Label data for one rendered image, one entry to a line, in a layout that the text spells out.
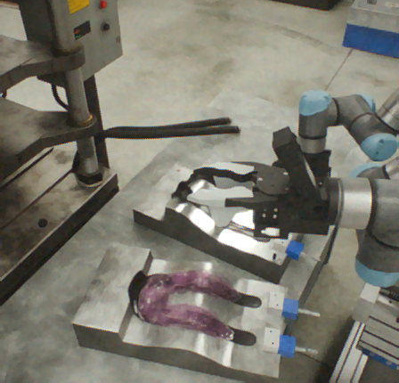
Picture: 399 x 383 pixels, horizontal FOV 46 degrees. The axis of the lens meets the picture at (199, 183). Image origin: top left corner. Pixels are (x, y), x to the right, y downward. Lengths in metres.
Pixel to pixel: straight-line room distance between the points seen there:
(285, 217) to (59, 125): 1.06
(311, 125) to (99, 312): 0.70
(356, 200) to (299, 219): 0.09
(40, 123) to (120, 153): 1.56
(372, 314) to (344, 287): 1.26
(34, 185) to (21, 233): 0.23
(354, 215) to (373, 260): 0.11
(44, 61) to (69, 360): 0.81
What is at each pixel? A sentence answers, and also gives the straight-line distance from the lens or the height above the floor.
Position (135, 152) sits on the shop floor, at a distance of 3.13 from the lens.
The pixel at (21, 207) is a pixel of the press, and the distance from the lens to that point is 1.72.
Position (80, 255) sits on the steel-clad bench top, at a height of 0.80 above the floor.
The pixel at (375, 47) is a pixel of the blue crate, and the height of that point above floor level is 0.05.
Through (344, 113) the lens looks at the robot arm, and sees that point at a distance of 1.26.
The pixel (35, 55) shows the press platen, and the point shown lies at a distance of 1.47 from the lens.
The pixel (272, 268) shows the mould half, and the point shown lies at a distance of 1.36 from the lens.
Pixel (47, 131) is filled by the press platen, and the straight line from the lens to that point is 1.58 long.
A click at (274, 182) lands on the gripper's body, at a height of 1.47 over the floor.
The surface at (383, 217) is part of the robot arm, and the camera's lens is 0.71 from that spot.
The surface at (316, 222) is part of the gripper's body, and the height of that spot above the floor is 1.41.
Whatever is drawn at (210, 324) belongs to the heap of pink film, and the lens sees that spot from 1.20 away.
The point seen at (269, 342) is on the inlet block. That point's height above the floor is 0.88.
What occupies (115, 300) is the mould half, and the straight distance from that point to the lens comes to 1.24.
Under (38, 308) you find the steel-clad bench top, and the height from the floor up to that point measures 0.80.
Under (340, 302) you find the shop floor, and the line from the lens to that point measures 2.41.
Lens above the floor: 1.92
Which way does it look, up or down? 42 degrees down
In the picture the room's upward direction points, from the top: straight up
